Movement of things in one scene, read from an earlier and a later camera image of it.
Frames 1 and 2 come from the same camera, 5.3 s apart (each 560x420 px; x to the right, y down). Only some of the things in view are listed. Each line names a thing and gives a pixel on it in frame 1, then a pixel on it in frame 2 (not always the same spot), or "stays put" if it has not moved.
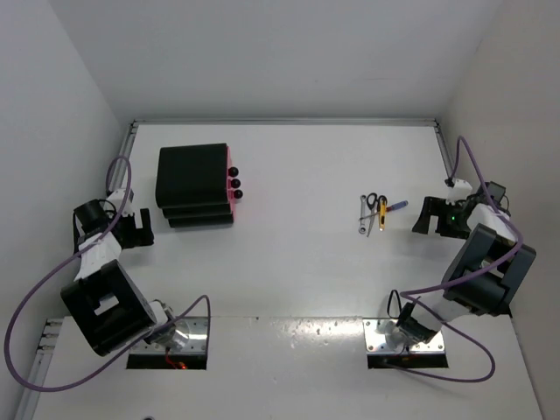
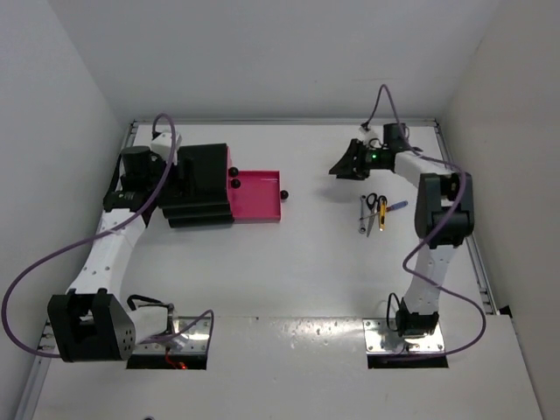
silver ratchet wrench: x=362 y=229 stays put
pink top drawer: x=231 y=171 -> x=257 y=198
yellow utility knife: x=382 y=215 stays put
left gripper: x=141 y=236 -> x=174 y=188
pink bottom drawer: x=233 y=196 -> x=232 y=171
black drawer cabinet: x=192 y=185 stays put
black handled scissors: x=373 y=201 stays put
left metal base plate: x=198 y=340 stays put
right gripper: x=435 y=206 -> x=351 y=168
